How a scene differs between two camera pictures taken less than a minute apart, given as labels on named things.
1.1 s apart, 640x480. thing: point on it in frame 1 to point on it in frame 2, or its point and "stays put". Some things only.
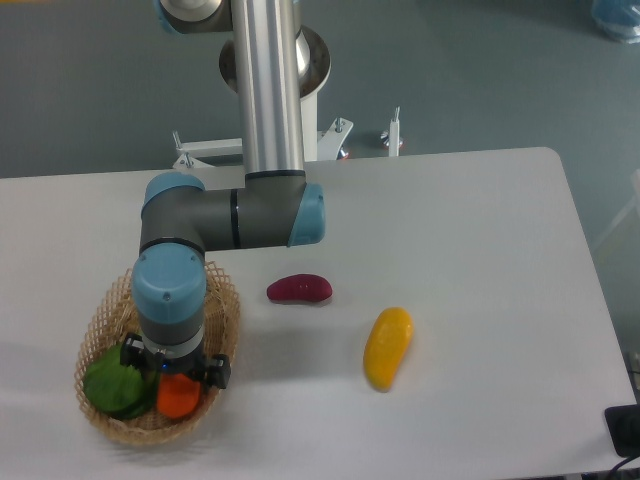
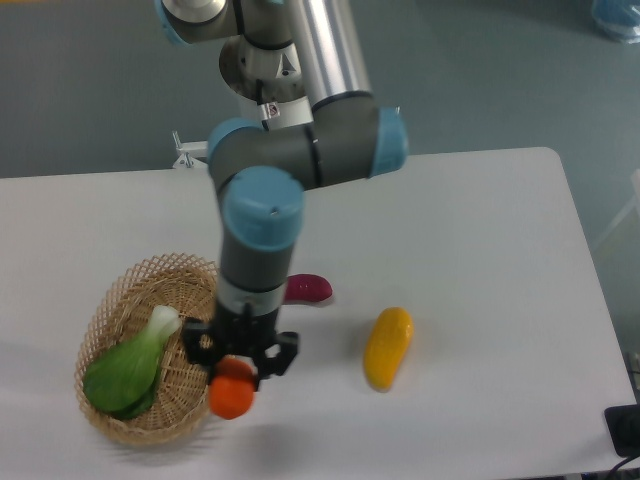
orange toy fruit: [177, 395] to [231, 386]
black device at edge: [623, 424] stays put
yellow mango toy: [387, 341] stays put
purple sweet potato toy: [301, 287] stays put
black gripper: [216, 368] to [235, 333]
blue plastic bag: [619, 17] stays put
